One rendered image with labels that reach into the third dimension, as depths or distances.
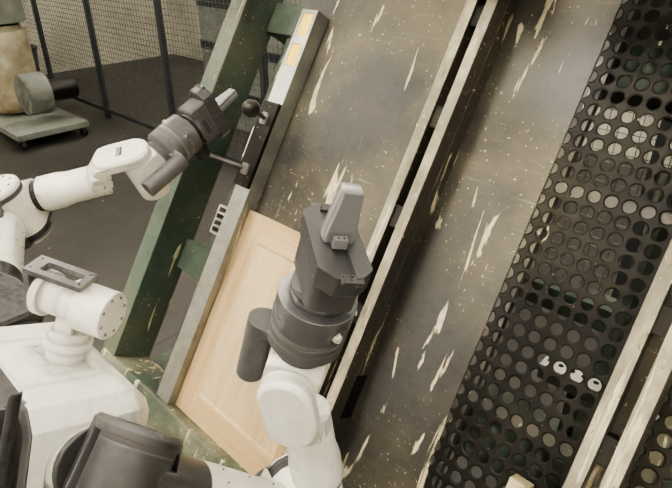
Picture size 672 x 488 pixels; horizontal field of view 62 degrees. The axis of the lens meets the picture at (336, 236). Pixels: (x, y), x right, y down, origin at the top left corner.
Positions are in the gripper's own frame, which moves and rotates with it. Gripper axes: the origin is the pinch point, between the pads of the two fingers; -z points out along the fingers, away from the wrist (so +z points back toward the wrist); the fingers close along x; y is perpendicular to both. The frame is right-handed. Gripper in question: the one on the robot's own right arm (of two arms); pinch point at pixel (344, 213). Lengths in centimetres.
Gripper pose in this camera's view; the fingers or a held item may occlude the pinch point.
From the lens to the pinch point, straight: 53.8
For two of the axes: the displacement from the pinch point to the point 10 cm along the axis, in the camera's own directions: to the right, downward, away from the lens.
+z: -2.5, 7.8, 5.7
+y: 9.5, 0.7, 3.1
